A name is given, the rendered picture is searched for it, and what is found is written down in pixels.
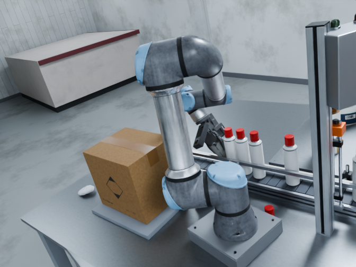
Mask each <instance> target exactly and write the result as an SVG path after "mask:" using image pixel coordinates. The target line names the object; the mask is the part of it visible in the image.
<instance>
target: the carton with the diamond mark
mask: <svg viewBox="0 0 356 267"><path fill-rule="evenodd" d="M83 155H84V157H85V160H86V162H87V165H88V168H89V170H90V173H91V176H92V178H93V181H94V183H95V186H96V189H97V191H98V193H99V196H100V199H101V201H102V203H103V204H104V205H106V206H108V207H110V208H113V209H115V210H117V211H119V212H121V213H123V214H125V215H127V216H129V217H131V218H134V219H136V220H138V221H140V222H142V223H144V224H146V225H147V224H149V223H150V222H151V221H152V220H153V219H154V218H155V217H156V216H158V215H159V214H160V213H161V212H162V211H163V210H164V209H165V208H167V207H168V205H167V203H166V201H165V198H164V195H163V188H162V179H163V177H164V176H165V172H166V170H167V169H168V164H167V159H166V154H165V149H164V145H163V140H162V135H161V134H158V133H153V132H148V131H142V130H137V129H131V128H126V127H125V128H123V129H121V130H119V131H118V132H116V133H114V134H113V135H111V136H108V137H106V138H105V139H103V140H101V141H100V142H99V143H97V144H96V145H94V146H92V147H91V148H89V149H87V150H85V151H84V152H83Z"/></svg>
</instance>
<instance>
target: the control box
mask: <svg viewBox="0 0 356 267"><path fill-rule="evenodd" d="M340 26H341V28H340V29H336V30H330V32H327V34H326V73H327V106H329V107H331V108H334V109H336V110H342V109H345V108H349V107H351V106H354V105H356V23H353V22H350V23H346V24H342V25H340Z"/></svg>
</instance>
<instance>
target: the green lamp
mask: <svg viewBox="0 0 356 267"><path fill-rule="evenodd" d="M340 28H341V26H340V20H339V19H333V20H331V22H330V30H336V29H340Z"/></svg>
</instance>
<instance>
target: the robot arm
mask: <svg viewBox="0 0 356 267"><path fill-rule="evenodd" d="M222 68H223V58H222V55H221V53H220V51H219V49H218V48H217V47H216V46H215V45H214V44H213V43H211V42H210V41H208V40H206V39H204V38H202V37H199V36H196V35H184V36H181V37H176V38H171V39H166V40H161V41H156V42H153V41H152V42H150V43H147V44H142V45H141V46H139V47H138V48H137V50H136V54H135V72H136V78H137V80H138V83H139V84H140V85H142V86H145V87H146V91H147V92H148V93H149V94H151V95H152V96H153V100H154V105H155V109H156V114H157V118H158V123H159V128H160V131H161V135H162V140H163V145H164V149H165V154H166V159H167V164H168V169H167V170H166V172H165V176H164V177H163V179H162V188H163V195H164V198H165V201H166V203H167V205H168V206H169V207H170V208H171V209H173V210H187V209H194V208H204V207H215V215H214V219H213V229H214V232H215V234H216V235H217V236H218V237H219V238H220V239H222V240H224V241H228V242H241V241H245V240H247V239H249V238H251V237H252V236H254V235H255V234H256V232H257V230H258V228H259V223H258V219H257V216H256V214H255V213H254V211H253V209H252V207H251V206H250V199H249V195H248V188H247V178H246V176H245V171H244V169H243V168H242V167H241V166H240V165H238V164H236V163H233V162H216V163H215V164H211V165H210V166H209V167H208V169H207V171H201V168H200V165H199V164H197V163H195V162H194V158H193V152H192V147H191V142H190V136H189V131H188V125H187V122H186V117H185V111H187V113H188V114H189V115H190V117H191V118H192V120H193V121H194V122H195V123H196V125H199V124H201V125H199V127H198V131H197V135H196V137H195V141H194V144H193V147H194V148H195V149H199V148H201V147H203V146H204V143H206V145H207V147H208V148H209V149H210V150H211V151H212V152H213V153H214V154H216V155H217V156H220V157H225V158H226V152H225V145H224V141H223V139H222V137H223V136H224V135H225V133H224V129H223V128H225V127H224V126H223V124H222V123H218V122H217V120H216V119H215V117H214V116H213V115H212V113H210V114H208V111H207V110H206V108H207V107H211V106H218V105H225V104H229V103H232V101H233V100H232V93H231V89H230V86H229V85H225V84H224V79H223V74H222V71H221V70H222ZM196 75H197V76H198V77H200V79H201V82H202V85H203V87H204V89H202V90H196V91H194V90H193V89H192V88H191V86H189V85H188V86H186V87H184V88H182V86H183V85H184V79H183V78H185V77H190V76H196ZM181 88H182V89H181ZM221 126H223V128H222V127H221Z"/></svg>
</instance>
